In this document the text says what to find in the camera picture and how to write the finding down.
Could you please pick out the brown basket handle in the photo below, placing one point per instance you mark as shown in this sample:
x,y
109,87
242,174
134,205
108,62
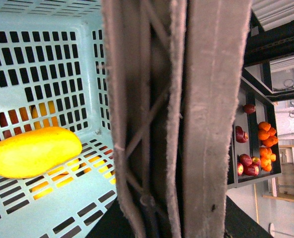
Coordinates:
x,y
174,69

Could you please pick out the light blue plastic basket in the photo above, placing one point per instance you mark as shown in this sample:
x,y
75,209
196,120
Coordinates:
x,y
52,72

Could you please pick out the yellow mango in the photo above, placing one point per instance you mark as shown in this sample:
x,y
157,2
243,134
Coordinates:
x,y
32,153

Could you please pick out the red apple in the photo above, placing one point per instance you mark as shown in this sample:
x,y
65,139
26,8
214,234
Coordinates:
x,y
249,108
252,170
245,160
241,135

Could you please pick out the black produce shelf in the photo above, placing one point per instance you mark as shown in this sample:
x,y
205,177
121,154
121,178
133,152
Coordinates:
x,y
260,49

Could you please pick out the orange fruit pile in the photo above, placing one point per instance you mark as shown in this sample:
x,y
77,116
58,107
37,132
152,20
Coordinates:
x,y
267,137

